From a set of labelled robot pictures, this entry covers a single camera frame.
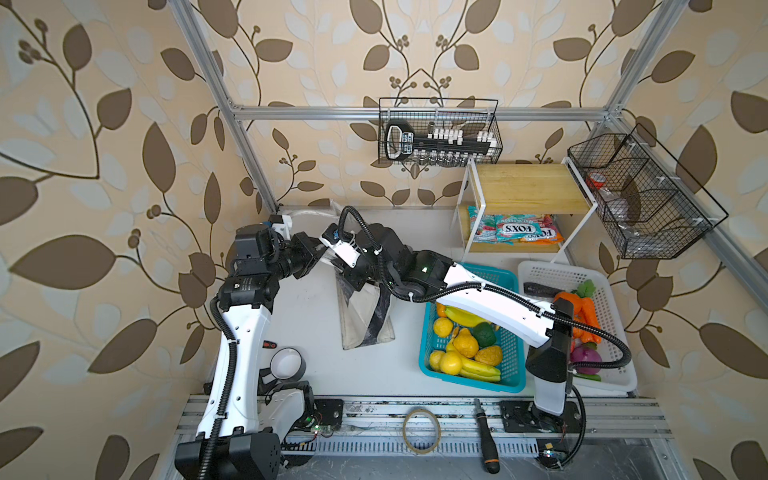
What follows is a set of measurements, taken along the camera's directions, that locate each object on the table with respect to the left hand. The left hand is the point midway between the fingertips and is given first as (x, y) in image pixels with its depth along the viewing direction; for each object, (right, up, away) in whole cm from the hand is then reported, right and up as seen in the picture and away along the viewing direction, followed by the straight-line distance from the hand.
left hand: (333, 240), depth 69 cm
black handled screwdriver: (+37, -48, 0) cm, 60 cm away
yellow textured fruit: (+34, -29, +12) cm, 46 cm away
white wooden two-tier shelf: (+47, +8, +7) cm, 48 cm away
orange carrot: (+71, -22, +17) cm, 76 cm away
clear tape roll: (+17, -46, 0) cm, 49 cm away
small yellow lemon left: (+28, -25, +16) cm, 41 cm away
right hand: (+1, -4, -1) cm, 4 cm away
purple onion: (+64, -31, +10) cm, 72 cm away
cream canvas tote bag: (+6, -19, +8) cm, 22 cm away
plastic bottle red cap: (+70, +16, +12) cm, 73 cm away
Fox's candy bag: (+48, +3, +18) cm, 52 cm away
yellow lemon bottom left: (+27, -32, +7) cm, 42 cm away
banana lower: (+36, -34, +8) cm, 50 cm away
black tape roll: (-16, -35, +13) cm, 40 cm away
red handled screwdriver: (-22, -30, +16) cm, 41 cm away
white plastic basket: (+69, -11, +22) cm, 73 cm away
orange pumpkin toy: (+69, -18, +20) cm, 74 cm away
